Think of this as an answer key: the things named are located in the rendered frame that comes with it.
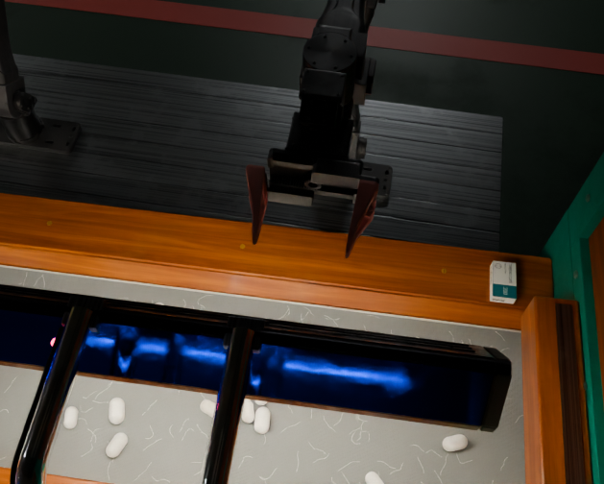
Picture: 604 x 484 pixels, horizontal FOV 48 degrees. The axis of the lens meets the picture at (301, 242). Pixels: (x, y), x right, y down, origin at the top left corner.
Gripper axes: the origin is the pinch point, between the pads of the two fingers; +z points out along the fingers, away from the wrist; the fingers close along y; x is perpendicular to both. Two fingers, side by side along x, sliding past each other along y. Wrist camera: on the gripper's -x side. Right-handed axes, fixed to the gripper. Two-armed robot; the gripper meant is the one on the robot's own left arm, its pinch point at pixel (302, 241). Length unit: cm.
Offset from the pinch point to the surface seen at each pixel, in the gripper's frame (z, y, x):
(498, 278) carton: -15.3, 27.2, 28.9
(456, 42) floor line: -150, 29, 109
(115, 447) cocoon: 18.0, -22.2, 31.1
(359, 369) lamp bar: 13.6, 7.7, -2.7
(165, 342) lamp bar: 14.1, -10.2, -2.8
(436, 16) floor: -163, 21, 109
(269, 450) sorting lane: 14.5, -2.0, 33.1
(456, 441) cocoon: 9.3, 22.8, 31.2
